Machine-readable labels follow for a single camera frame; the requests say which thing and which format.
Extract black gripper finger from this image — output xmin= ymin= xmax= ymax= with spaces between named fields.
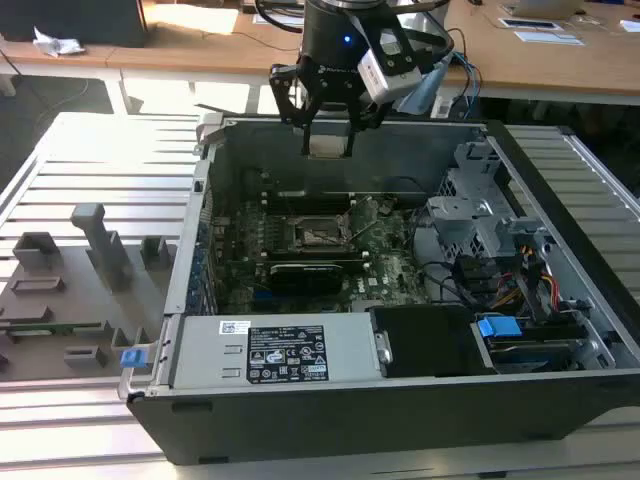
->
xmin=268 ymin=61 xmax=327 ymax=157
xmin=343 ymin=98 xmax=387 ymax=159

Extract silver CPU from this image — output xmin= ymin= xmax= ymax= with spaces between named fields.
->
xmin=307 ymin=135 xmax=349 ymax=160

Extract metal socket cover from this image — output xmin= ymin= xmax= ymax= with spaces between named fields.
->
xmin=337 ymin=197 xmax=379 ymax=239

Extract thin metal locking lever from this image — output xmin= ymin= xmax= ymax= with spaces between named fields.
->
xmin=349 ymin=217 xmax=379 ymax=239

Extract black RAM slot bank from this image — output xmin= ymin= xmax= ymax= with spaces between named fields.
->
xmin=260 ymin=190 xmax=357 ymax=212
xmin=257 ymin=248 xmax=372 ymax=265

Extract CPU socket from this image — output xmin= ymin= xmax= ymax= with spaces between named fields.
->
xmin=291 ymin=214 xmax=359 ymax=252

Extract white paper sheet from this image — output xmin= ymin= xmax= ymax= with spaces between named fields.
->
xmin=513 ymin=29 xmax=586 ymax=48
xmin=252 ymin=13 xmax=306 ymax=26

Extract pale blue teach pendant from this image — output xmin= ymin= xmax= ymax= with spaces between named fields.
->
xmin=392 ymin=52 xmax=455 ymax=115

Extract wooden desk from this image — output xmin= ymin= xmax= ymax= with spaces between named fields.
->
xmin=0 ymin=0 xmax=309 ymax=71
xmin=439 ymin=0 xmax=640 ymax=107

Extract silver metal drive cage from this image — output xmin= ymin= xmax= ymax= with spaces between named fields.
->
xmin=424 ymin=139 xmax=551 ymax=262

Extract green motherboard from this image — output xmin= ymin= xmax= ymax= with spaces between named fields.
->
xmin=209 ymin=192 xmax=432 ymax=315

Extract black graphics card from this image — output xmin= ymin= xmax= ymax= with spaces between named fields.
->
xmin=269 ymin=261 xmax=347 ymax=302

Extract flat tablet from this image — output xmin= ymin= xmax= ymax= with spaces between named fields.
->
xmin=498 ymin=17 xmax=565 ymax=33

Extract grey laptop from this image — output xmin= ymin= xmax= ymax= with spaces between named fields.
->
xmin=510 ymin=0 xmax=585 ymax=19

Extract black box on desk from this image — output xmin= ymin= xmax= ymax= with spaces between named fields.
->
xmin=0 ymin=0 xmax=149 ymax=49

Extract black fan shroud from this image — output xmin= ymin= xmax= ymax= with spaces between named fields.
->
xmin=371 ymin=304 xmax=497 ymax=379

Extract crumpled white paper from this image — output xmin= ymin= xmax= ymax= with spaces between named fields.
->
xmin=31 ymin=25 xmax=87 ymax=58

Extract hard disk in blue carrier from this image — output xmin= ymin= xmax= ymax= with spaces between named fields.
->
xmin=472 ymin=312 xmax=592 ymax=376

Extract grey power supply unit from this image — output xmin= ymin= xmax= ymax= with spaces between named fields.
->
xmin=168 ymin=313 xmax=382 ymax=391

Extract grey parts rack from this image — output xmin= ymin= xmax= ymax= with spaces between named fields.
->
xmin=0 ymin=202 xmax=175 ymax=387

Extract black open PC case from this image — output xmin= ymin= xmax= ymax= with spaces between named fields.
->
xmin=117 ymin=112 xmax=640 ymax=467

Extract green RAM stick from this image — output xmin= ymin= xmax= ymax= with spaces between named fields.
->
xmin=0 ymin=322 xmax=104 ymax=335

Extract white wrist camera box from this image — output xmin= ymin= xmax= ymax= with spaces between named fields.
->
xmin=356 ymin=23 xmax=424 ymax=107

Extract blue cables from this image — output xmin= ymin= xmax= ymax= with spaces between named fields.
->
xmin=452 ymin=49 xmax=485 ymax=102

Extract black data cable bundle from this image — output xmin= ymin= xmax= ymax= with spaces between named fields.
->
xmin=417 ymin=252 xmax=501 ymax=309

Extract coloured power wire bundle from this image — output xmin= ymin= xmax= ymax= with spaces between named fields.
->
xmin=492 ymin=243 xmax=559 ymax=314

